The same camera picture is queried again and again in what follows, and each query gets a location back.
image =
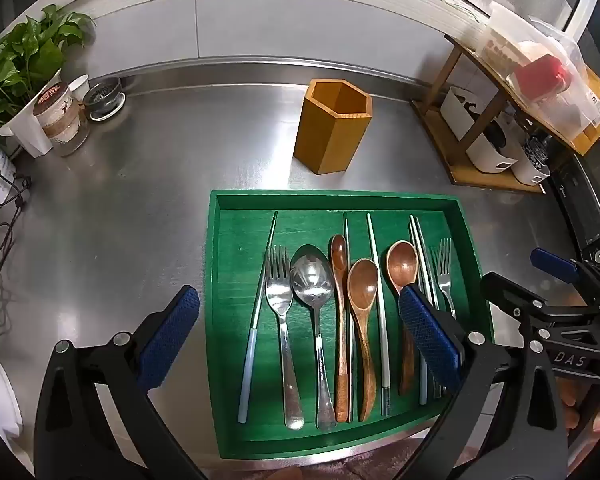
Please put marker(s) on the white box with black print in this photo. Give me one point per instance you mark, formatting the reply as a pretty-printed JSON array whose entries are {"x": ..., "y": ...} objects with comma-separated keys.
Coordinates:
[{"x": 460, "y": 110}]

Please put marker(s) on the white square plant pot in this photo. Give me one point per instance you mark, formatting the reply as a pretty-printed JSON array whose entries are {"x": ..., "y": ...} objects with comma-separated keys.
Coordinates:
[{"x": 30, "y": 135}]

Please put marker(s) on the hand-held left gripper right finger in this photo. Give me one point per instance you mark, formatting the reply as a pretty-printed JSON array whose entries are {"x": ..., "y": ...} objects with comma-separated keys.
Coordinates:
[{"x": 430, "y": 340}]

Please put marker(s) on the wooden shelf rack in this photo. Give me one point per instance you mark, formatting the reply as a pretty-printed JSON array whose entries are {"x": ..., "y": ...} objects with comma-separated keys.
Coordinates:
[{"x": 480, "y": 180}]

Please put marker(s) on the black oven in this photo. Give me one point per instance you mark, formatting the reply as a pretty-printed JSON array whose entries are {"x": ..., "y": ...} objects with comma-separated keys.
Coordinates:
[{"x": 585, "y": 200}]

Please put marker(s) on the metal strainer bowl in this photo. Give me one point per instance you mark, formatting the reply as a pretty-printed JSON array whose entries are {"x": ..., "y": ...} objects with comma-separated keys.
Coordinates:
[{"x": 102, "y": 97}]

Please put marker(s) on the small metal fork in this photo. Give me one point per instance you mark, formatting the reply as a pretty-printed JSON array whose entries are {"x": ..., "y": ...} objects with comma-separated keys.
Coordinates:
[{"x": 444, "y": 280}]

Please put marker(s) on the medium wooden spoon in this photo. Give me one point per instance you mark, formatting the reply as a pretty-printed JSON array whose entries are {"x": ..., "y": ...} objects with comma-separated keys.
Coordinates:
[{"x": 363, "y": 285}]

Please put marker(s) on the green leafy plant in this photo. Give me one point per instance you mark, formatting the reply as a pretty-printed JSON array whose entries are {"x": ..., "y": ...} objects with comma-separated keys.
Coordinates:
[{"x": 15, "y": 70}]

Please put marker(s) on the metal spoon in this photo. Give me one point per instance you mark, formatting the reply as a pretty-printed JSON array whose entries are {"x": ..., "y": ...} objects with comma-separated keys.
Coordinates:
[{"x": 310, "y": 280}]

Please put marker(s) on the person's right hand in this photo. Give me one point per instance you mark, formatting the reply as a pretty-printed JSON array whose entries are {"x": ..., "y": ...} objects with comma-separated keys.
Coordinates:
[{"x": 572, "y": 407}]

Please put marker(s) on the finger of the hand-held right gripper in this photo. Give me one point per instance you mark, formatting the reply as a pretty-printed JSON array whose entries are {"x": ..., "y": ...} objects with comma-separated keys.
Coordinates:
[
  {"x": 552, "y": 264},
  {"x": 505, "y": 292}
]

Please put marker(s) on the small white cup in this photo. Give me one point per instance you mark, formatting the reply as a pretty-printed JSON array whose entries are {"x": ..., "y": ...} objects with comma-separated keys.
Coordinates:
[{"x": 80, "y": 87}]

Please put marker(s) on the green wooden tray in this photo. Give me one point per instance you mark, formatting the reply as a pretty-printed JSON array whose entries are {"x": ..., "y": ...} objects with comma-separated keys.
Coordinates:
[{"x": 240, "y": 240}]

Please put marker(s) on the large round wooden spoon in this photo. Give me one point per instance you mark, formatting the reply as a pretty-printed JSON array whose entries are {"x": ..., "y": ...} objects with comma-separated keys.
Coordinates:
[{"x": 401, "y": 262}]

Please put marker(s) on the large metal fork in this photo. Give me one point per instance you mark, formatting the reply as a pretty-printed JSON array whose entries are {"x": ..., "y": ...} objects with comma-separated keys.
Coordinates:
[{"x": 278, "y": 300}]

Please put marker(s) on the red packet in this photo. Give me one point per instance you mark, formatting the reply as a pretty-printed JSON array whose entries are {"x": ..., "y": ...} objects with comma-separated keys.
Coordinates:
[{"x": 540, "y": 77}]

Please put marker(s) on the small slim wooden spoon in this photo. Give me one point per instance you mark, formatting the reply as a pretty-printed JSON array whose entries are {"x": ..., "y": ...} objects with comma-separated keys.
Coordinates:
[{"x": 341, "y": 340}]

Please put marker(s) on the glass jar with paper label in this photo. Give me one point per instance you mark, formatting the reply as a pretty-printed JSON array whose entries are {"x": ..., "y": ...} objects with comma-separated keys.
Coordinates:
[{"x": 60, "y": 120}]

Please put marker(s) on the hexagonal wooden utensil holder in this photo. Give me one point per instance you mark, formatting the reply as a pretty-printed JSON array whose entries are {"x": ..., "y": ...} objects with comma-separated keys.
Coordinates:
[{"x": 325, "y": 140}]

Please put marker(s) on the pink fuzzy clothing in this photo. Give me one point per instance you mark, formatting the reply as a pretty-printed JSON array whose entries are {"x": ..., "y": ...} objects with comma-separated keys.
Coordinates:
[{"x": 380, "y": 467}]

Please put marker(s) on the clear plastic bag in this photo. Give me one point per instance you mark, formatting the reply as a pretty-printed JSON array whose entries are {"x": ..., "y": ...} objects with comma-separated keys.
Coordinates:
[{"x": 555, "y": 110}]

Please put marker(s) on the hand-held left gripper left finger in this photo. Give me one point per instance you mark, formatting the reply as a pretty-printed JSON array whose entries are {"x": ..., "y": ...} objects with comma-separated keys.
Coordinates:
[{"x": 170, "y": 340}]

